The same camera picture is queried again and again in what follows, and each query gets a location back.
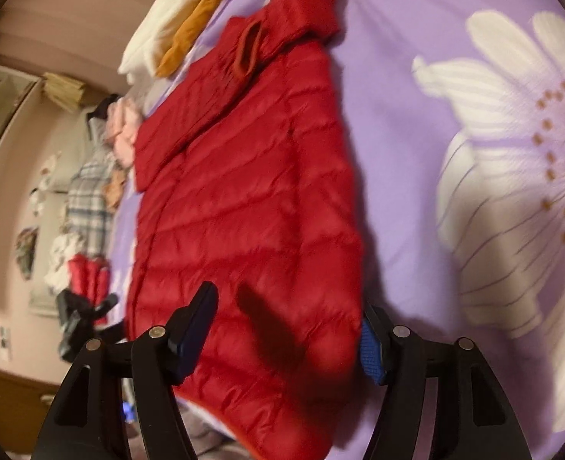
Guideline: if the purple floral blanket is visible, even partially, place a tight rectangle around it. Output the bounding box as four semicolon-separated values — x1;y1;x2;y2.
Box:
110;0;565;460

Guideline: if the black garment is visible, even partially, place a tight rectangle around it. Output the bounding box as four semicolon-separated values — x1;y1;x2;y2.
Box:
88;95;120;120

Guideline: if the pink curtain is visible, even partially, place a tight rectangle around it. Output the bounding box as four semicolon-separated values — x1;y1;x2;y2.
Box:
0;0;178;99

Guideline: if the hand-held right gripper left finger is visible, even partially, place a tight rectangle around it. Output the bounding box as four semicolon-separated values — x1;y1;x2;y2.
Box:
33;282;218;460

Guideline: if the wooden cabinet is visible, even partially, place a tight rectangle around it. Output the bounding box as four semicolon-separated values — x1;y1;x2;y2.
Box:
0;359;65;456

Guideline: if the red puffer jacket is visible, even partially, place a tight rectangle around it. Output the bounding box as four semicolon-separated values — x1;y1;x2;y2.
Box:
66;254;113;327
124;0;366;460

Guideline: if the orange garment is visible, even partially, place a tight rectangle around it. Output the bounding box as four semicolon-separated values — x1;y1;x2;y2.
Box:
155;0;230;78

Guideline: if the white fleece garment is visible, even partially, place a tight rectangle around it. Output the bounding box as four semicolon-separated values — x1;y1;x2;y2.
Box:
118;0;259;88

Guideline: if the grey bed sheet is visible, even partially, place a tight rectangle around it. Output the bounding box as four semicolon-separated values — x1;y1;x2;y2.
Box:
141;79;173;116

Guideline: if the beige pleated fabric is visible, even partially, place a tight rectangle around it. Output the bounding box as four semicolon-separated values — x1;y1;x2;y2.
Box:
41;72;87;113

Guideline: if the white stuffed toy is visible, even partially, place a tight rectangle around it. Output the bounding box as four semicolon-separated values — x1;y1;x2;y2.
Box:
28;151;63;214

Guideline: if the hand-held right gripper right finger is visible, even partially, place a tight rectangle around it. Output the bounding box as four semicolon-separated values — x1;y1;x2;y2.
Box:
359;303;532;460

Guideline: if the tan garment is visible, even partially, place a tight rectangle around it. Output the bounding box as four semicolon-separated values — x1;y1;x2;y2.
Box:
105;170;127;212

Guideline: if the plaid cloth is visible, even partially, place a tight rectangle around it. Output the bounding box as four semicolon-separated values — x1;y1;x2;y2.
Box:
64;160;115;257

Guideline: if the pink garment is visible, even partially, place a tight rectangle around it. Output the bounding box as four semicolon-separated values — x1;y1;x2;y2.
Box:
105;98;142;168

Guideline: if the cream printed cloth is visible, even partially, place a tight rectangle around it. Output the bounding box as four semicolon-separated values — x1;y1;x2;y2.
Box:
45;232;84;293

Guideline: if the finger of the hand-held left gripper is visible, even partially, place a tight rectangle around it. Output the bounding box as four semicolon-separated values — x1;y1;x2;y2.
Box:
92;293;120;317

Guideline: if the colourful printed item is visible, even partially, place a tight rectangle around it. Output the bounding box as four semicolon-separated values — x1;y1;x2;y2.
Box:
16;227;40;279

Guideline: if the folded red puffer jacket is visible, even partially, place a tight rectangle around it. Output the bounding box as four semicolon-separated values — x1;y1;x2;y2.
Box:
66;254;113;327

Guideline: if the grey garment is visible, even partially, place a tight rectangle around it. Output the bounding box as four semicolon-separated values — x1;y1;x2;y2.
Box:
86;110;115;164

